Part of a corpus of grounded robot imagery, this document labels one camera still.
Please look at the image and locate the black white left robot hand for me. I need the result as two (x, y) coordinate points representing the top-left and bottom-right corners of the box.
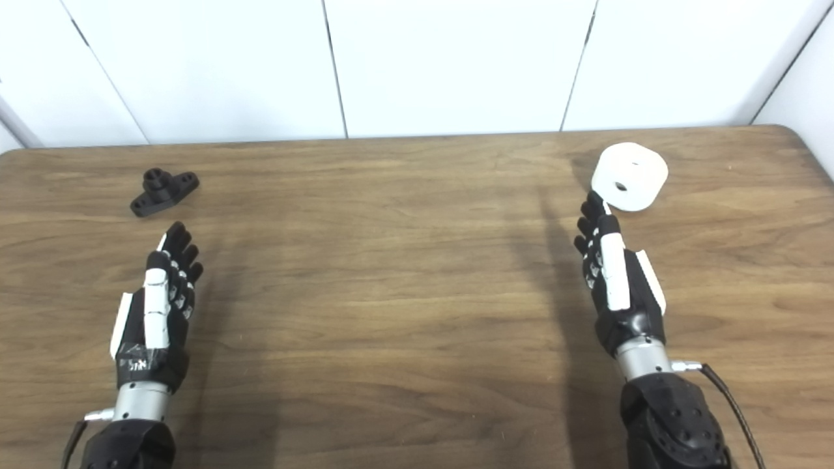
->
(109, 221), (204, 395)

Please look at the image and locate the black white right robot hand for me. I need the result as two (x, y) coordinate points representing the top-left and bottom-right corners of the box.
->
(573, 190), (668, 358)

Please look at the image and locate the round white plastic piece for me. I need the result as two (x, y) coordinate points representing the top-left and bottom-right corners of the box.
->
(592, 142), (669, 212)

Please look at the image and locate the black flanged holder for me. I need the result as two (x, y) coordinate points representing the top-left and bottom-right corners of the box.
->
(130, 167), (200, 218)

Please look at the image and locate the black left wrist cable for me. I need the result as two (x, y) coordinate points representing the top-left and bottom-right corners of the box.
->
(61, 409), (115, 469)

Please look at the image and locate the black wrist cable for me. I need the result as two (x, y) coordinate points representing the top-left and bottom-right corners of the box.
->
(671, 360), (767, 469)
(61, 409), (115, 469)

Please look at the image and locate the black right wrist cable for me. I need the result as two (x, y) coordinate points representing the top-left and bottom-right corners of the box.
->
(671, 360), (767, 469)

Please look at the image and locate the grey wall corner post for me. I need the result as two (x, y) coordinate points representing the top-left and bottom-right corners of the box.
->
(0, 94), (45, 149)

